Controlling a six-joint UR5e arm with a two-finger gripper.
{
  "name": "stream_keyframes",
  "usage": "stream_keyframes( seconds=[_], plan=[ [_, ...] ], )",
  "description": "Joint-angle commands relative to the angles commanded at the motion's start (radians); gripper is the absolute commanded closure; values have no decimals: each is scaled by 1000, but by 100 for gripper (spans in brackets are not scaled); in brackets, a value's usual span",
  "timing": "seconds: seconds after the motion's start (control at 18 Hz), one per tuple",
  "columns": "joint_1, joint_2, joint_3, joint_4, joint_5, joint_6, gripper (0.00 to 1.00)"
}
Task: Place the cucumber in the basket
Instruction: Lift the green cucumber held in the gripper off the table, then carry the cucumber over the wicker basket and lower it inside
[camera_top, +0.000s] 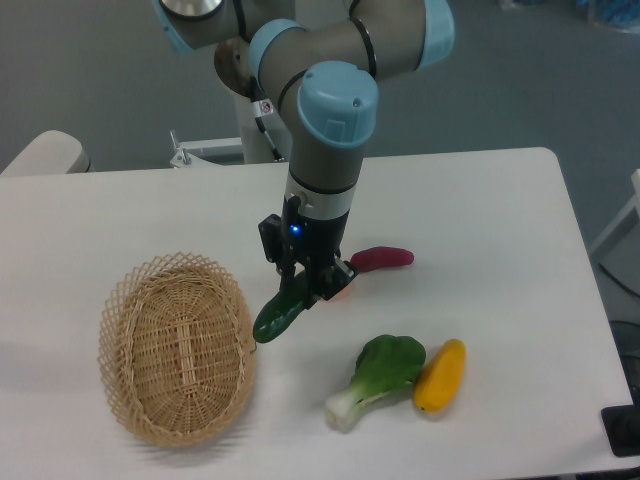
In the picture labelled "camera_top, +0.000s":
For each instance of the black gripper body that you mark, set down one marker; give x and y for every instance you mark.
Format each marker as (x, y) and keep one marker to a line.
(312, 243)

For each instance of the green cucumber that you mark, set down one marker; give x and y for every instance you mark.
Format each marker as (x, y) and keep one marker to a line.
(283, 309)

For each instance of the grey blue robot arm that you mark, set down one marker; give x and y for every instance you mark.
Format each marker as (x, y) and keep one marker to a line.
(324, 85)

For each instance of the woven wicker basket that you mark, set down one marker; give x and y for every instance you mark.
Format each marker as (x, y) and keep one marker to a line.
(176, 353)

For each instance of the small orange red object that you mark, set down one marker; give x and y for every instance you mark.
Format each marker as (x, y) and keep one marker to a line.
(343, 293)

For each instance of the purple sweet potato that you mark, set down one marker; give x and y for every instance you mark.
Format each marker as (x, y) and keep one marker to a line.
(381, 257)

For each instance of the green bok choy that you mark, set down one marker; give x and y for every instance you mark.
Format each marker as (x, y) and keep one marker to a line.
(386, 367)

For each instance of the yellow mango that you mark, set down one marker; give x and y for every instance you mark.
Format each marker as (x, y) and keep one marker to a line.
(440, 379)

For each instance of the white chair back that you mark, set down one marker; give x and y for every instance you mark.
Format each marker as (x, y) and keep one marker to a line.
(51, 153)

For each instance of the black device at table edge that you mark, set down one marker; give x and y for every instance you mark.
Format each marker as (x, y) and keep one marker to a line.
(621, 424)

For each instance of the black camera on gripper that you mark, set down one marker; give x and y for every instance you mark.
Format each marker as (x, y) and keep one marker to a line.
(271, 238)

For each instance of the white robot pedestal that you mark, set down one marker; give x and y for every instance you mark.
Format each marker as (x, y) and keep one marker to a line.
(263, 137)

